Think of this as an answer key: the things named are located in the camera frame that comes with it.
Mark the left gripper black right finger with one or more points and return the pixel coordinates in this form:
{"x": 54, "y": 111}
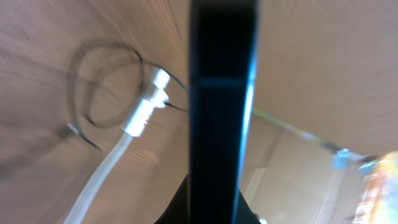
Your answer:
{"x": 244, "y": 215}

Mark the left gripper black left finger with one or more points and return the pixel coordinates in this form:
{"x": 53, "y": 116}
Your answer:
{"x": 177, "y": 210}

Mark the white USB charger adapter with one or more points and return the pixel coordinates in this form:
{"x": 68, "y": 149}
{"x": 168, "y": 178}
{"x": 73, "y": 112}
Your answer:
{"x": 160, "y": 98}

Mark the white power strip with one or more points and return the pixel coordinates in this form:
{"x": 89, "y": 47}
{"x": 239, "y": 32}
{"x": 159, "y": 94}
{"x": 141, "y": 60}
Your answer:
{"x": 144, "y": 108}

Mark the black Samsung Galaxy smartphone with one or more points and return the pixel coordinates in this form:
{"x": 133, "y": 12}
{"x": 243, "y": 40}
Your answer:
{"x": 222, "y": 70}

